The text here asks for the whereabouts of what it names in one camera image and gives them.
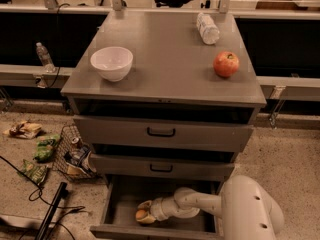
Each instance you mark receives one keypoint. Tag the small orange fruit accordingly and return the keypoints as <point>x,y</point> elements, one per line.
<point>140,214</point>

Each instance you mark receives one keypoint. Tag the soda can in basket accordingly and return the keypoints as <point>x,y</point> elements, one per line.
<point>76,142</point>

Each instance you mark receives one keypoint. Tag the standing clear water bottle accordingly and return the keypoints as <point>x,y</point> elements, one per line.
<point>45,58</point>

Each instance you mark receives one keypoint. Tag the wire mesh basket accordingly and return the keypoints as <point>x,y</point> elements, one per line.
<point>59,164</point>

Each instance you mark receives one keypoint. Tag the grey top drawer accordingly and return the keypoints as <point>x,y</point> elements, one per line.
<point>163,133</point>

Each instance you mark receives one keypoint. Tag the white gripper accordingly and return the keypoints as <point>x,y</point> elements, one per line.
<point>157,209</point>

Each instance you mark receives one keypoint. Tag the black bar on floor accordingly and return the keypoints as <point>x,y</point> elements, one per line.
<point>60,193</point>

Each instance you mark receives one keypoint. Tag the green chip bag upper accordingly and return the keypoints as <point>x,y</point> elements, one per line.
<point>45,147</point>

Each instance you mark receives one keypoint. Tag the grey open bottom drawer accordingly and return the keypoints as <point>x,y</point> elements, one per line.
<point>125,193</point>

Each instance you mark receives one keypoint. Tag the grey middle drawer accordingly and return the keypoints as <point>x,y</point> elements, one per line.
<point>163,168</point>

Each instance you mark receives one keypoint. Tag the white bowl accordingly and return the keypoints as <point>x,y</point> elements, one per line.
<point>112,63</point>

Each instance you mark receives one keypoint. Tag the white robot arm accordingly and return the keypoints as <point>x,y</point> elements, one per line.
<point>246,209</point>

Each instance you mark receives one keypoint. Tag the green chip bag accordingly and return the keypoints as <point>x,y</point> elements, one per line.
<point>45,147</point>
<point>36,173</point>

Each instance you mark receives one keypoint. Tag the grey drawer cabinet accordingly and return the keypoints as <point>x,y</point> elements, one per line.
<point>171,78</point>

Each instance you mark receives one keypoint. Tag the lying clear water bottle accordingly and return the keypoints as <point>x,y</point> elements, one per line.
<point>207,28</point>

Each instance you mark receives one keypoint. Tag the green chip bag lower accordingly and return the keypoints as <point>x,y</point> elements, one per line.
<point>36,173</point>

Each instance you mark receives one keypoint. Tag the blue snack bag in basket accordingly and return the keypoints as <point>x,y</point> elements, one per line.
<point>79,159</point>

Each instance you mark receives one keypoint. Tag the brown snack wrapper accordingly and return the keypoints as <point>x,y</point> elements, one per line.
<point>24,130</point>

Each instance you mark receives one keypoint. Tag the red apple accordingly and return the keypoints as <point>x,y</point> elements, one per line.
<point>226,63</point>

